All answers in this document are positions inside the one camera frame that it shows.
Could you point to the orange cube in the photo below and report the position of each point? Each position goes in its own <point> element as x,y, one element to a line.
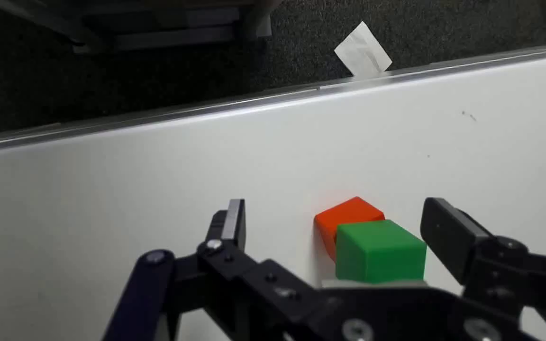
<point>346,215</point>

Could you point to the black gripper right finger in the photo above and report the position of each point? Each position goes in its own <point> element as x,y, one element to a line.
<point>456,240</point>

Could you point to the green cube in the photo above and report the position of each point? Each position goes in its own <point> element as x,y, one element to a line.
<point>380,257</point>

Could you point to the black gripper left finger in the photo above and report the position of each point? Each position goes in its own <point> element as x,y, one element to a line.
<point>223,267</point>

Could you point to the white paper tag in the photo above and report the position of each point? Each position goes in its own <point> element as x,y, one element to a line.
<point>363,51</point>

